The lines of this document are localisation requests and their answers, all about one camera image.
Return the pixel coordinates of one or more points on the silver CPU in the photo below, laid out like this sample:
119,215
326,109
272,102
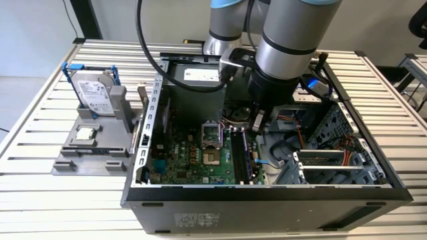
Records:
83,135

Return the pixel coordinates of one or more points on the grey power supply unit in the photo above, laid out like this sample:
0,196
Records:
194,105

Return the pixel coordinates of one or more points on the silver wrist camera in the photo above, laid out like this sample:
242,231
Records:
230,61

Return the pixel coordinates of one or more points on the metal slat side table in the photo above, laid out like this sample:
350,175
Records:
417,66

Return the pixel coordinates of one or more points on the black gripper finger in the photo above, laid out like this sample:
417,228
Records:
258,122

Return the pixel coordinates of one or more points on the black office chair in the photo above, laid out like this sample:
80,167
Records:
415,25

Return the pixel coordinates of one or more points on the hard disk in blue carrier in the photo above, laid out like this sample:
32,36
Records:
91,95

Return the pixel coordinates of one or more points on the black RAM slot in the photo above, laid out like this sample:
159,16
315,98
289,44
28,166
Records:
235,155
239,155
243,160

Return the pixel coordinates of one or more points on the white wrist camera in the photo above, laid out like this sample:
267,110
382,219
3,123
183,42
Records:
321,87

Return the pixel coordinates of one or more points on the metal disk bay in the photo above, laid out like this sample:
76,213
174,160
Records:
321,153

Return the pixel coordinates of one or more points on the RAM stick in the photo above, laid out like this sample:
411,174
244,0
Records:
248,152

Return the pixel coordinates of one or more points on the black open PC case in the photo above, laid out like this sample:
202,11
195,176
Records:
234,212

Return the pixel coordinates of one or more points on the CPU socket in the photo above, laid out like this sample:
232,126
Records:
211,157

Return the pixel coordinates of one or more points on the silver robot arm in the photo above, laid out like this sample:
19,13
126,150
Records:
294,37

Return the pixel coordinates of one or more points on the grey parts rack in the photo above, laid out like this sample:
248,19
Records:
110,141

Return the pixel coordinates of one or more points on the metal drive cage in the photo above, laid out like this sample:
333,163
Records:
309,98

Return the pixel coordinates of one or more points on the black post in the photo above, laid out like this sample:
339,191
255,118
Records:
88,20

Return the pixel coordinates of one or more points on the green motherboard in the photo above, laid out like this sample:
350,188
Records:
187,165

